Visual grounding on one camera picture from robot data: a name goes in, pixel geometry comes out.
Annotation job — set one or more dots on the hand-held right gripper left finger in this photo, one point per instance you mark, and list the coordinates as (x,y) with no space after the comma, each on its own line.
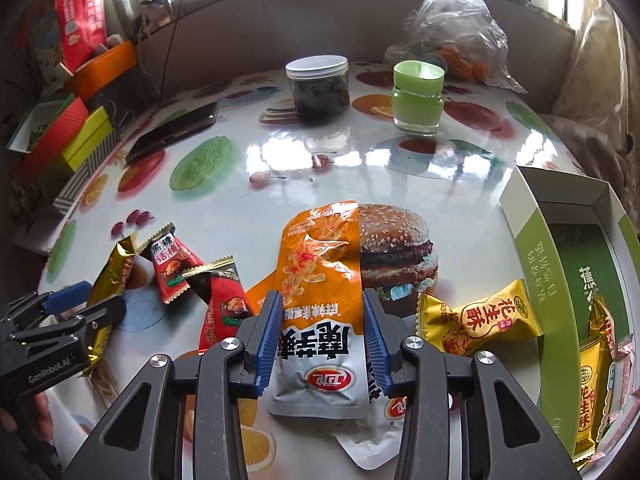
(270,345)

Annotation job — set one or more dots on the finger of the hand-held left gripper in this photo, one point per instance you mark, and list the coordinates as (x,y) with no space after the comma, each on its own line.
(65,297)
(95,315)

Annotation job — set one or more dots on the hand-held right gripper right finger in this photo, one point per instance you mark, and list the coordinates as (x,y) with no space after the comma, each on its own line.
(377,345)

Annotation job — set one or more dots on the gold brown foil packet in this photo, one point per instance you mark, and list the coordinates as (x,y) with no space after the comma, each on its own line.
(112,280)

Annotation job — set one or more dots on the red plum candy packet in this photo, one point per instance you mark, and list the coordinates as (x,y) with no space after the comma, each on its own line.
(172,265)
(225,305)

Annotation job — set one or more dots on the orange konjac snack packet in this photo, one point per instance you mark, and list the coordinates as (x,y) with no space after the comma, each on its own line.
(372,440)
(320,270)

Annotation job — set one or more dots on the gold peanut crisp packet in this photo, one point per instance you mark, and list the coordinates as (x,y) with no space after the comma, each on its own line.
(592,385)
(480,320)

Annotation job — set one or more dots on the green cardboard box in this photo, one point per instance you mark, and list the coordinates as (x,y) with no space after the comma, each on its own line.
(540,270)

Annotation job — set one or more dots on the person's left hand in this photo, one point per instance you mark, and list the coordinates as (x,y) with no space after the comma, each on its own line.
(44,412)

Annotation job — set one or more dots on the black white striped box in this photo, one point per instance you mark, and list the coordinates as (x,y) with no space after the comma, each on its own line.
(80,185)

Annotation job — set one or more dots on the red textured box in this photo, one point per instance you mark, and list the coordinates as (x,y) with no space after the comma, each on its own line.
(55,135)

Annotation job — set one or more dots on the yellow-green box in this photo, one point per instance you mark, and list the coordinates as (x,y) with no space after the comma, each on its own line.
(90,135)

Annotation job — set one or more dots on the dark smartphone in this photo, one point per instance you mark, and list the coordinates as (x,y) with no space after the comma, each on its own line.
(175,130)

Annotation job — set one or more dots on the orange box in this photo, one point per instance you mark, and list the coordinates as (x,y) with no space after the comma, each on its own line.
(105,67)

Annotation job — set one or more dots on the green glass jar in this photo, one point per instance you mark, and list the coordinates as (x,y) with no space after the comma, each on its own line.
(417,105)

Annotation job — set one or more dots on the dark-filled jar white lid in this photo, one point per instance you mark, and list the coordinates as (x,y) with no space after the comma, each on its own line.
(317,92)

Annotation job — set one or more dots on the red snack bag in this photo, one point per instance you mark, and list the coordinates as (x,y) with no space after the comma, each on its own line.
(80,15)

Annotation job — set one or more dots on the cream patterned curtain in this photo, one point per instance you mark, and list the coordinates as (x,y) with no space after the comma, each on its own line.
(590,85)

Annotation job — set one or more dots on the clear plastic bag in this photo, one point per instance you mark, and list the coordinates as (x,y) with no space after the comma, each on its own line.
(450,15)

